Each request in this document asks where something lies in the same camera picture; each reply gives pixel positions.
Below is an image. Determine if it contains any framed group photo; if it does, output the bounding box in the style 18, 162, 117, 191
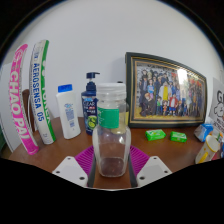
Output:
124, 51, 208, 129

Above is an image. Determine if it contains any pink shuttlecock tube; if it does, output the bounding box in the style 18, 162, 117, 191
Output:
8, 43, 40, 156

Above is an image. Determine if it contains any clear bottle with white cap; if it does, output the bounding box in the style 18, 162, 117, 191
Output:
91, 82, 132, 178

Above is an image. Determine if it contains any white lotion bottle blue cap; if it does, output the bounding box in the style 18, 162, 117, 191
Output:
55, 83, 82, 140

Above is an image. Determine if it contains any dark blue pump bottle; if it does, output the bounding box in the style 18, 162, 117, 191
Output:
81, 71, 101, 136

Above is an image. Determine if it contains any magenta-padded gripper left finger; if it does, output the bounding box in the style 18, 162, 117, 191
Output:
52, 145, 98, 188

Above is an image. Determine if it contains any white mug with yellow rim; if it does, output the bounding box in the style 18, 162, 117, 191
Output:
194, 134, 222, 165

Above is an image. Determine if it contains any white paper gift bag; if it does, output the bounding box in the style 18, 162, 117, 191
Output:
208, 77, 224, 129

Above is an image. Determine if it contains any green soap bar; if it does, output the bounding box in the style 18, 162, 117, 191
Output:
169, 130, 188, 144
145, 128, 167, 142

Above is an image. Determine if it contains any amber pump bottle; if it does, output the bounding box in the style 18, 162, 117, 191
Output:
116, 79, 130, 128

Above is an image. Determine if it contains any green and white shuttlecock tube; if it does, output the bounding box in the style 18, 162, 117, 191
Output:
28, 39, 57, 146

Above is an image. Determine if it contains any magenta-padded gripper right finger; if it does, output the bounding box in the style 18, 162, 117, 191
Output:
128, 145, 173, 188

